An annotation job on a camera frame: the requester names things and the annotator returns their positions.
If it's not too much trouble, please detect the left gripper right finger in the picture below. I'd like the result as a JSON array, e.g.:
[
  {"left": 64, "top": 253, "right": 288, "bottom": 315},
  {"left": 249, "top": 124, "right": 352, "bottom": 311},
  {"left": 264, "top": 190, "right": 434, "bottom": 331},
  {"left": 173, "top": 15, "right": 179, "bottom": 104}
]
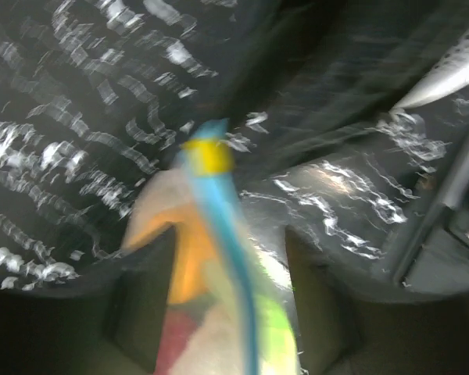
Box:
[{"left": 285, "top": 228, "right": 469, "bottom": 374}]

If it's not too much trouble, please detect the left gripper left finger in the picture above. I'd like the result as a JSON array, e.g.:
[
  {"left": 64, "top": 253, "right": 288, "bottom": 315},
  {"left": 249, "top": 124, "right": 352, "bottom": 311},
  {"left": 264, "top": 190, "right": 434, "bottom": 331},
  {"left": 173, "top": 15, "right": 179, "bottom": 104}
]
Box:
[{"left": 0, "top": 227, "right": 177, "bottom": 374}]

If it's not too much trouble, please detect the clear zip top bag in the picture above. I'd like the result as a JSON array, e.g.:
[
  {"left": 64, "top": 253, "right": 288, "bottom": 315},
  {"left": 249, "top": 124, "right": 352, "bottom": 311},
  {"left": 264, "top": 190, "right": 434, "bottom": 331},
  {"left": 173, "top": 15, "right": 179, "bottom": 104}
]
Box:
[{"left": 122, "top": 119, "right": 300, "bottom": 374}]

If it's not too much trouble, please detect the fake green lettuce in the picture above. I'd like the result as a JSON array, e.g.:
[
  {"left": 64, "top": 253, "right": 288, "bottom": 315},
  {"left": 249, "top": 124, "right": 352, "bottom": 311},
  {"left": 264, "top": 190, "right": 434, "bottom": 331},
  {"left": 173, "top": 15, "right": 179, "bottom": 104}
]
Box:
[{"left": 256, "top": 295, "right": 300, "bottom": 375}]

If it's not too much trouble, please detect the fake red apple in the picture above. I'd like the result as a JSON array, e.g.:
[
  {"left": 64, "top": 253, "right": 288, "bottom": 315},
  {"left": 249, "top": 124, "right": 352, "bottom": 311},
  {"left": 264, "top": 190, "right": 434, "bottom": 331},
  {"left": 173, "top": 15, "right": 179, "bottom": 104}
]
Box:
[{"left": 154, "top": 309, "right": 200, "bottom": 375}]

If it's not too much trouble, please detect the fake orange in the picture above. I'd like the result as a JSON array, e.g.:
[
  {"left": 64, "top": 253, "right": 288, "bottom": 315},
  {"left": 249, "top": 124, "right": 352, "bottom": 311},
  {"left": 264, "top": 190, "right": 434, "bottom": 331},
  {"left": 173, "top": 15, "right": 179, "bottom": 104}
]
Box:
[{"left": 122, "top": 203, "right": 218, "bottom": 305}]

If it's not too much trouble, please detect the black marble pattern mat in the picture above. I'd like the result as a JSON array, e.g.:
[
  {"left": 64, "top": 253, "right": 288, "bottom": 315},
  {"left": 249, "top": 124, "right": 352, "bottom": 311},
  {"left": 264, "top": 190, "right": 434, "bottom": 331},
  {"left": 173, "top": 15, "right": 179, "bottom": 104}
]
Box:
[{"left": 0, "top": 1, "right": 469, "bottom": 291}]

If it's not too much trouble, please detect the white oval basket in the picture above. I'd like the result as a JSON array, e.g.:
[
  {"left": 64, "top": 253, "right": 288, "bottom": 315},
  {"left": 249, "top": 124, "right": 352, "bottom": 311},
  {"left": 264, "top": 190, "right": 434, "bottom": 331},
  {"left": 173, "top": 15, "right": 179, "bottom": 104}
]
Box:
[{"left": 393, "top": 29, "right": 469, "bottom": 109}]

